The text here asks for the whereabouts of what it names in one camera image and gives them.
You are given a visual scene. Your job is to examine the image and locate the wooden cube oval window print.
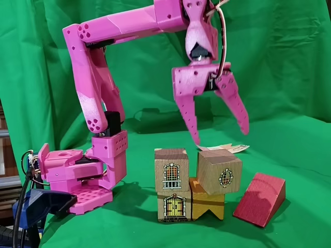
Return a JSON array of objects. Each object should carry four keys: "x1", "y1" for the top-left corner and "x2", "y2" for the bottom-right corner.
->
[{"x1": 196, "y1": 150, "x2": 243, "y2": 196}]

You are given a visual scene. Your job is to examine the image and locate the red wooden wedge block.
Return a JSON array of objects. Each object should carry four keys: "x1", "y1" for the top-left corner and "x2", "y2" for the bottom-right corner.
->
[{"x1": 232, "y1": 172, "x2": 287, "y2": 228}]

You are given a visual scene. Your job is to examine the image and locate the paper house picture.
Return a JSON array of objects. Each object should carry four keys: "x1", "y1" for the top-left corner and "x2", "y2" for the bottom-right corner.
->
[{"x1": 195, "y1": 143, "x2": 250, "y2": 155}]

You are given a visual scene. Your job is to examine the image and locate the green cloth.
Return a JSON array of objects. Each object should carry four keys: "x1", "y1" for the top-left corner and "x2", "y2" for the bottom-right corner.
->
[{"x1": 0, "y1": 0, "x2": 331, "y2": 248}]

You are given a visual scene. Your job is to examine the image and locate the wooden cube balcony window print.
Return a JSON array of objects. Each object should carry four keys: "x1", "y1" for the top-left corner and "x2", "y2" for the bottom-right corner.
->
[{"x1": 154, "y1": 148, "x2": 191, "y2": 192}]

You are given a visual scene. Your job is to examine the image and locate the yellow notched wooden block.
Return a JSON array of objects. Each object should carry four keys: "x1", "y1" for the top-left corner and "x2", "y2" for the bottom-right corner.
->
[{"x1": 188, "y1": 177, "x2": 225, "y2": 221}]

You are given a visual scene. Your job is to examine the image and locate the wooden cube door print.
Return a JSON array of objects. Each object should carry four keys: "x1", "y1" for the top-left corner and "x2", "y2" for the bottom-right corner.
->
[{"x1": 157, "y1": 190, "x2": 192, "y2": 223}]

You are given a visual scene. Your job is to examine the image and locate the blue and black clamp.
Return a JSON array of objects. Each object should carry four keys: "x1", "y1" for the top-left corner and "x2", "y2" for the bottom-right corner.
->
[{"x1": 12, "y1": 188, "x2": 78, "y2": 248}]

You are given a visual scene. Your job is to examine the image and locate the brown wooden shelf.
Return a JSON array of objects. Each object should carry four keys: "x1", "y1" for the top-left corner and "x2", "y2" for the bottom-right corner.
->
[{"x1": 0, "y1": 98, "x2": 22, "y2": 207}]

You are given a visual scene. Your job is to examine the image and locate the white red black servo cable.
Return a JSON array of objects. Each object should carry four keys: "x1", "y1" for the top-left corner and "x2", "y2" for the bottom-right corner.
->
[{"x1": 205, "y1": 0, "x2": 229, "y2": 81}]

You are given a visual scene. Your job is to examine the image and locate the thin wires at arm base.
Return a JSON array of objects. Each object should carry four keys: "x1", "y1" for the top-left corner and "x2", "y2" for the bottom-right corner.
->
[{"x1": 21, "y1": 149, "x2": 40, "y2": 179}]

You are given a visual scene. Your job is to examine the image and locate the thick black cable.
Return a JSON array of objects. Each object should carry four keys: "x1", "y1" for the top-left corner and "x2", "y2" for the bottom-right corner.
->
[{"x1": 12, "y1": 167, "x2": 37, "y2": 248}]

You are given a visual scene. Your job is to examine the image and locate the black ribbed hose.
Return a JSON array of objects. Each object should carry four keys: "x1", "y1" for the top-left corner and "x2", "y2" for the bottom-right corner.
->
[{"x1": 0, "y1": 223, "x2": 27, "y2": 243}]

